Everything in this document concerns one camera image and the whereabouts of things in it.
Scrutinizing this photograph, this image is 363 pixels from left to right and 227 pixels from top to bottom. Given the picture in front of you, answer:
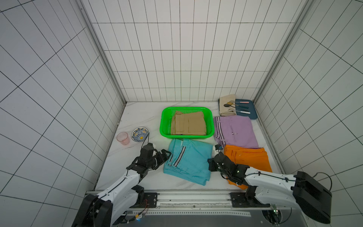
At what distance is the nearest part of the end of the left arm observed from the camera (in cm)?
67

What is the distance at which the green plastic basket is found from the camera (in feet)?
3.08

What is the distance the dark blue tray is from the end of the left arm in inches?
26.6

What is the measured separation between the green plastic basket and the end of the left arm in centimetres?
16
